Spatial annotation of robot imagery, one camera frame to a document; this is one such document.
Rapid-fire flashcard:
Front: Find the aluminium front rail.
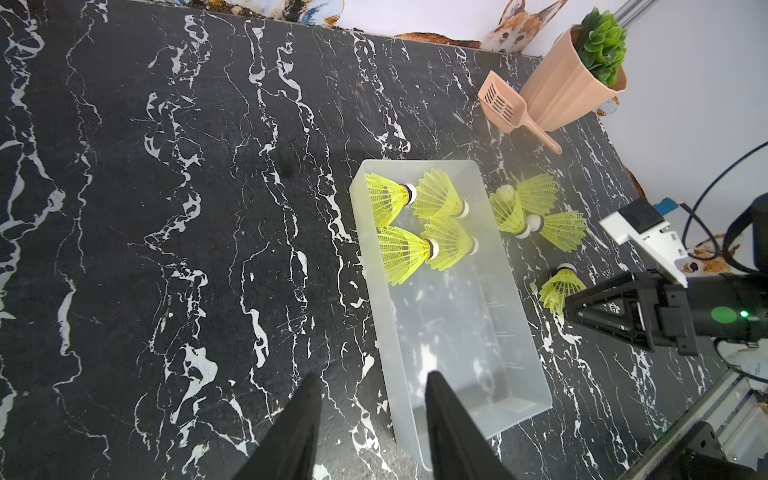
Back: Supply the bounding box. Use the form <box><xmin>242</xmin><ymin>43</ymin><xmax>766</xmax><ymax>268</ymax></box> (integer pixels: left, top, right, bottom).
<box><xmin>621</xmin><ymin>370</ymin><xmax>767</xmax><ymax>479</ymax></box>

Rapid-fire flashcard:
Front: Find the green shuttlecock six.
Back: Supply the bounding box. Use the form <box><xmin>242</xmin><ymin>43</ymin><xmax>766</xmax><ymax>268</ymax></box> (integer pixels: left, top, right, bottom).
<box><xmin>377</xmin><ymin>226</ymin><xmax>440</xmax><ymax>286</ymax></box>

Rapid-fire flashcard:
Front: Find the green shuttlecock three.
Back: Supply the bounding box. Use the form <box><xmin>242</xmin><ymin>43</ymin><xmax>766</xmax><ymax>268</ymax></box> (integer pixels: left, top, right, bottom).
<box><xmin>489</xmin><ymin>185</ymin><xmax>531</xmax><ymax>239</ymax></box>

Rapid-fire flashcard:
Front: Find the green shuttlecock eight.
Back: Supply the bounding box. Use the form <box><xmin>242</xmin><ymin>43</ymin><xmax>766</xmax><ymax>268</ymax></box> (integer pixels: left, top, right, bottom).
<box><xmin>539</xmin><ymin>263</ymin><xmax>586</xmax><ymax>317</ymax></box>

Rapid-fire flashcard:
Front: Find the green shuttlecock seven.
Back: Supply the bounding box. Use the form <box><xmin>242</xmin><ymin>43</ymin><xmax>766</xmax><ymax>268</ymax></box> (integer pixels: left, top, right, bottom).
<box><xmin>422</xmin><ymin>217</ymin><xmax>479</xmax><ymax>271</ymax></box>

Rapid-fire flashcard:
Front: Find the green shuttlecock two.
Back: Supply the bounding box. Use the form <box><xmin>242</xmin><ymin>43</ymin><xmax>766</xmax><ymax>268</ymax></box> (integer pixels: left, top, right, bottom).
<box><xmin>365</xmin><ymin>173</ymin><xmax>417</xmax><ymax>229</ymax></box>

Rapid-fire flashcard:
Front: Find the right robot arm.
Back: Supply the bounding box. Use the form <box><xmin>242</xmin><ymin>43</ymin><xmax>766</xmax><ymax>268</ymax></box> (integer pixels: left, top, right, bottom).
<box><xmin>564</xmin><ymin>195</ymin><xmax>767</xmax><ymax>479</ymax></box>

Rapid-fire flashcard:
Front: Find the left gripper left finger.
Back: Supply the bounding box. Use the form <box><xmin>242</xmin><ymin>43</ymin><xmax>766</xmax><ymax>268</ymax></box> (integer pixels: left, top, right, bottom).
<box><xmin>234</xmin><ymin>372</ymin><xmax>322</xmax><ymax>479</ymax></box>

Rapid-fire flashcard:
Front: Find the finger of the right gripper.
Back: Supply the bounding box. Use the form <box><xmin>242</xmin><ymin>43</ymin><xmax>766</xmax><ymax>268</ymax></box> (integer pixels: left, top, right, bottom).
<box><xmin>564</xmin><ymin>273</ymin><xmax>657</xmax><ymax>351</ymax></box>

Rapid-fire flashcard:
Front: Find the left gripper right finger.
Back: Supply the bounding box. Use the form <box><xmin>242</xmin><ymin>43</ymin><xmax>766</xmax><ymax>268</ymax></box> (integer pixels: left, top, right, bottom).
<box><xmin>425</xmin><ymin>371</ymin><xmax>514</xmax><ymax>480</ymax></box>

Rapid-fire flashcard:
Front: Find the pink pot with succulent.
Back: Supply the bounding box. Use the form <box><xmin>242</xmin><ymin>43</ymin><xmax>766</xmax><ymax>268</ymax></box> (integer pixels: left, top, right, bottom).
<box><xmin>521</xmin><ymin>9</ymin><xmax>628</xmax><ymax>132</ymax></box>

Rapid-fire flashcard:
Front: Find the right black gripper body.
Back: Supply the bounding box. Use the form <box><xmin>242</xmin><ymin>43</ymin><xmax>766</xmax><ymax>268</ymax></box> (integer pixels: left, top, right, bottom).
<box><xmin>629</xmin><ymin>271</ymin><xmax>699</xmax><ymax>356</ymax></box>

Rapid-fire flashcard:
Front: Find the clear plastic storage box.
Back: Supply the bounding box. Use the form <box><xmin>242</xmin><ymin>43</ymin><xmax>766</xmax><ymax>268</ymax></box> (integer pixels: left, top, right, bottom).
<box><xmin>350</xmin><ymin>159</ymin><xmax>553</xmax><ymax>469</ymax></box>

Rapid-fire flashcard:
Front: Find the green shuttlecock five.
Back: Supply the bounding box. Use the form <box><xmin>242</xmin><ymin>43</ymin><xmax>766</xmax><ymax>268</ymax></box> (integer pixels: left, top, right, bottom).
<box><xmin>525</xmin><ymin>211</ymin><xmax>587</xmax><ymax>253</ymax></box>

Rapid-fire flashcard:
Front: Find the pink slotted scoop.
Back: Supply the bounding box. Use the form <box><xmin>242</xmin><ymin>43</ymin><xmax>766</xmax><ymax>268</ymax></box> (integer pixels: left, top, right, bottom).
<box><xmin>478</xmin><ymin>71</ymin><xmax>562</xmax><ymax>154</ymax></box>

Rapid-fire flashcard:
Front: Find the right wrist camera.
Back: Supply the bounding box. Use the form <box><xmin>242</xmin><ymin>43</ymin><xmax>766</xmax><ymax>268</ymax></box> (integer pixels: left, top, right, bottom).
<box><xmin>599</xmin><ymin>198</ymin><xmax>688</xmax><ymax>288</ymax></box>

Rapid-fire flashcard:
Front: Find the green shuttlecock four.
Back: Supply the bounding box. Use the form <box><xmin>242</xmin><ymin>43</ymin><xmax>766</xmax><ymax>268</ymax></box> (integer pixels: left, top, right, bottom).
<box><xmin>501</xmin><ymin>173</ymin><xmax>560</xmax><ymax>216</ymax></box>

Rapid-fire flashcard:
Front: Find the green shuttlecock one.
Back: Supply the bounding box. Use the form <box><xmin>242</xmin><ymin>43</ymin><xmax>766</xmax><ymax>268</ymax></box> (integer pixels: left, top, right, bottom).
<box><xmin>413</xmin><ymin>168</ymin><xmax>469</xmax><ymax>220</ymax></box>

